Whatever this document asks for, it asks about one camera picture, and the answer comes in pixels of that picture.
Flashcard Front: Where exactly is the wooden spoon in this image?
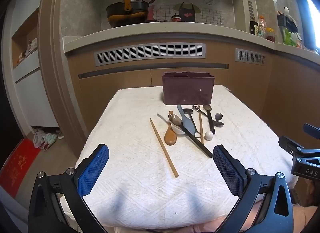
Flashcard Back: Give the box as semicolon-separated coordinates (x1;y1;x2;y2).
164;110;178;146

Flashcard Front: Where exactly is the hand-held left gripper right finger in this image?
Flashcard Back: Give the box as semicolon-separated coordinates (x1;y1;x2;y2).
212;144;294;233

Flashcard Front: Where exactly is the black wok with orange handle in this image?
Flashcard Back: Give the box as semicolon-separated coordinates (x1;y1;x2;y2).
106;0;150;28

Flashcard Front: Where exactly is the dark handled metal spoon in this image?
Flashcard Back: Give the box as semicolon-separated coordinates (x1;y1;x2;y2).
202;104;216;135

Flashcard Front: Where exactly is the black storage basket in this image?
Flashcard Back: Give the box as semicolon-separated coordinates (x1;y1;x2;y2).
277;10;298;33

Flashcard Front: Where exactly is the white shelf cabinet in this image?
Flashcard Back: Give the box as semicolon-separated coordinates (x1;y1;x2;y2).
10;8;61;130

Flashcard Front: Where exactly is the pile of slippers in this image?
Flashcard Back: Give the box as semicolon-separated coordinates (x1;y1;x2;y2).
32;128;64;151

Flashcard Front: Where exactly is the red floor mat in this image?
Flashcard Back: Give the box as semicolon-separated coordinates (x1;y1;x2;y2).
0;138;41;196

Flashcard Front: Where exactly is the wooden kitchen cabinet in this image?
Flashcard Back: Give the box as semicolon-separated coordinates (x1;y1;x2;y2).
37;21;320;198

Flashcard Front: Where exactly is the cartoon wall poster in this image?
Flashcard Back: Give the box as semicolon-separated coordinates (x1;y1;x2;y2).
101;0;236;28

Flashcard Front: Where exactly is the long grey vent grille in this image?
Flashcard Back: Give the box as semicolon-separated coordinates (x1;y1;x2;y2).
94;43;207;67

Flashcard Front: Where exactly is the yellow lidded red jar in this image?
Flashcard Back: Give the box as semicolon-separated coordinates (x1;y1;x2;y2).
265;28;276;43

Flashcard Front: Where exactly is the wooden chopstick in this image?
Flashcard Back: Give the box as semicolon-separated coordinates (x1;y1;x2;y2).
198;104;204;145
149;118;179;178

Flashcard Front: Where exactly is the green bag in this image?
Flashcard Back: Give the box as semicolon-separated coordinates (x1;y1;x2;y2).
283;29;300;46

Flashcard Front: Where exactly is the orange capped bottle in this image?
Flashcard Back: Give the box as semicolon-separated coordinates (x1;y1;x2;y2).
258;16;267;38

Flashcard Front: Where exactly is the maroon plastic utensil container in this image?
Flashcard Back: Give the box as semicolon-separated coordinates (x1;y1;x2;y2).
161;71;215;105

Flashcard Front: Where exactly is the white textured towel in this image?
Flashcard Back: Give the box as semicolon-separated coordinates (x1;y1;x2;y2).
59;84;299;231

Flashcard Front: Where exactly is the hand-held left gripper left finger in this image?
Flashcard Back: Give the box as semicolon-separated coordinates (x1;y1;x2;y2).
28;144;110;233

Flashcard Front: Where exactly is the short grey vent grille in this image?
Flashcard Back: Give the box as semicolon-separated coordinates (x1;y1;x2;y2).
235;48;267;66

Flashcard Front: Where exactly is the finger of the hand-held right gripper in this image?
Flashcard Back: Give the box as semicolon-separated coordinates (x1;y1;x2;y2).
302;123;320;135
278;135;303;155

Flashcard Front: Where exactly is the white spoon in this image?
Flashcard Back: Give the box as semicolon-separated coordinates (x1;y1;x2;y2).
168;120;187;135

